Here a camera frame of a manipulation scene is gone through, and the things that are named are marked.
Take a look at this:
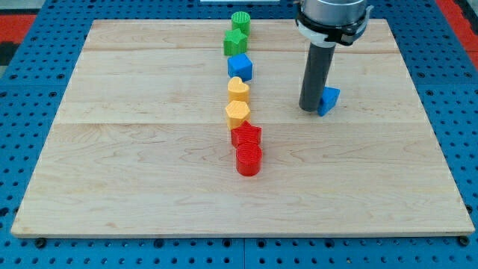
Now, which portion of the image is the red star block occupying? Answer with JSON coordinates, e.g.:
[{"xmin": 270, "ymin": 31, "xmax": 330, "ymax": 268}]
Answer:
[{"xmin": 231, "ymin": 121, "xmax": 262, "ymax": 148}]

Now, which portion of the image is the green star block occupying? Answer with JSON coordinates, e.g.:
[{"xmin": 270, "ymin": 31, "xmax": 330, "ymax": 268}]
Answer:
[{"xmin": 223, "ymin": 28, "xmax": 248, "ymax": 56}]

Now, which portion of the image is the yellow hexagon block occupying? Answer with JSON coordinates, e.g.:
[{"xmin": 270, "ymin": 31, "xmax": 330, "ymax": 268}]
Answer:
[{"xmin": 225, "ymin": 100, "xmax": 251, "ymax": 130}]

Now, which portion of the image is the red cylinder block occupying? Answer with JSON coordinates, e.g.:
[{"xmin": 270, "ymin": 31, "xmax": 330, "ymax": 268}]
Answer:
[{"xmin": 236, "ymin": 143, "xmax": 263, "ymax": 176}]

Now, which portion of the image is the yellow heart block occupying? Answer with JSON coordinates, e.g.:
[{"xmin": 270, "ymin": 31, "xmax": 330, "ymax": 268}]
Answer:
[{"xmin": 227, "ymin": 76, "xmax": 250, "ymax": 103}]

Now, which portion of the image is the blue cube block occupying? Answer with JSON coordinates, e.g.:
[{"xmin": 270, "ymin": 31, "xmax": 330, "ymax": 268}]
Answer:
[{"xmin": 227, "ymin": 53, "xmax": 253, "ymax": 81}]

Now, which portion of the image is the light wooden board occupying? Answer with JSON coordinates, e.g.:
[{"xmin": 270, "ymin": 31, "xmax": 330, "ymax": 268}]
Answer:
[{"xmin": 11, "ymin": 19, "xmax": 475, "ymax": 238}]

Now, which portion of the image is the blue triangle block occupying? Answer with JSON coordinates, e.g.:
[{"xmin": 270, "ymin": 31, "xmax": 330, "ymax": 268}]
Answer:
[{"xmin": 317, "ymin": 87, "xmax": 341, "ymax": 117}]

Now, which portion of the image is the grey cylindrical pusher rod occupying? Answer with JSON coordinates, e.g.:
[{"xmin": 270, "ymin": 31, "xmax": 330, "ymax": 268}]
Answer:
[{"xmin": 299, "ymin": 43, "xmax": 335, "ymax": 112}]

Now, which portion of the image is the green cylinder block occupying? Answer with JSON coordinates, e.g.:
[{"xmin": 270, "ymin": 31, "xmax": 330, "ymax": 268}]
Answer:
[{"xmin": 231, "ymin": 11, "xmax": 251, "ymax": 36}]

